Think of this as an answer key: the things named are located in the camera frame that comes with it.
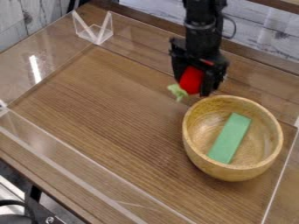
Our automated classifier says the clear acrylic tray wall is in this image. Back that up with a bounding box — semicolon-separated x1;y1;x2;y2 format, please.
0;101;197;224

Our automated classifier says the clear acrylic corner bracket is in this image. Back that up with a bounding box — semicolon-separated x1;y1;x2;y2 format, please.
71;11;114;46

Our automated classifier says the wooden bowl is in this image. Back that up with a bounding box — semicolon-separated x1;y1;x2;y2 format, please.
182;95;285;182

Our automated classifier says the green rectangular block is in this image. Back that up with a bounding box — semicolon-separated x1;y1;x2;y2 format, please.
207;113;251;164

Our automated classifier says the black metal table frame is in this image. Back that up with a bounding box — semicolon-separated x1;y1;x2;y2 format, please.
0;186;69;224

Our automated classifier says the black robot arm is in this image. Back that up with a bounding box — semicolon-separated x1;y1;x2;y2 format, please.
170;0;230;96

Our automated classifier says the red plush fruit green stem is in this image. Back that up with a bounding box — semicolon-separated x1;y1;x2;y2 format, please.
167;66;205;102

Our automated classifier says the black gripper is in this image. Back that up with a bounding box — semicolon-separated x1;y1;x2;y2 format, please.
170;38;230;96

